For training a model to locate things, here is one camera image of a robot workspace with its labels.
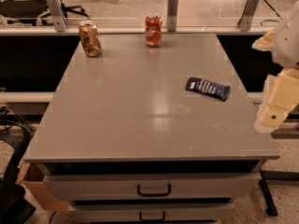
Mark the black lower drawer handle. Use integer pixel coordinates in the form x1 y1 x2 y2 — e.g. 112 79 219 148
138 211 166 222

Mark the right metal bracket post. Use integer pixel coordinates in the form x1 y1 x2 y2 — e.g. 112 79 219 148
237 0 260 32

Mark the red coca-cola can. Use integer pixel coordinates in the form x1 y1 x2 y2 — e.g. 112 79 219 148
145 14 163 48

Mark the black chair at left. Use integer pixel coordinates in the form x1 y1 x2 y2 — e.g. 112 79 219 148
0 120 36 224

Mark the black office chair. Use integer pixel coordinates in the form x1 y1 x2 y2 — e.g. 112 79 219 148
0 0 88 26

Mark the lower grey drawer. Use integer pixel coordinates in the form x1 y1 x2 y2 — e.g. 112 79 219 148
70 203 234 223

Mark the metal bracket post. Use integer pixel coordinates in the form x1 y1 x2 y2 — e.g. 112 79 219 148
46 0 67 32
237 0 260 32
166 0 178 32

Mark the left metal bracket post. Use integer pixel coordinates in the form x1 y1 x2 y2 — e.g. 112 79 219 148
46 0 67 32

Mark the black metal stand leg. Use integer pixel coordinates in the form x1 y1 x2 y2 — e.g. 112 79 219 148
258 169 299 217

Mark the middle metal bracket post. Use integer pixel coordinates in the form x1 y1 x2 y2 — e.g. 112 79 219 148
166 0 178 32

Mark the orange crushed soda can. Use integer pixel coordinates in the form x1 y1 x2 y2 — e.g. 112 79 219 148
78 20 102 57

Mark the black drawer handle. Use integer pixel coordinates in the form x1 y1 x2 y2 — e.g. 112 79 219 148
136 184 172 198
138 211 166 222

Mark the black upper drawer handle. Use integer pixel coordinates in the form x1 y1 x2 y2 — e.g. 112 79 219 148
136 184 172 198

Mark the upper grey drawer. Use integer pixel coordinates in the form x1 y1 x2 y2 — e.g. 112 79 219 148
44 173 260 202

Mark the grey drawer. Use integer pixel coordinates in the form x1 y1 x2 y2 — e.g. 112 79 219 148
44 173 260 202
70 203 234 223

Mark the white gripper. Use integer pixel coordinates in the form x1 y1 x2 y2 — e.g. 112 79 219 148
252 28 299 133

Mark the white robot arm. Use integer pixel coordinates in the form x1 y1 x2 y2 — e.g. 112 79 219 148
252 2 299 133

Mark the black cable on floor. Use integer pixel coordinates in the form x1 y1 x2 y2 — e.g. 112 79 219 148
260 0 283 27

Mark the white horizontal rail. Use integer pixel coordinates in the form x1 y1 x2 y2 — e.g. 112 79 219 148
0 92 54 104

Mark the blue rxbar blueberry wrapper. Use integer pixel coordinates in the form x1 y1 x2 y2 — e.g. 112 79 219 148
185 77 230 102

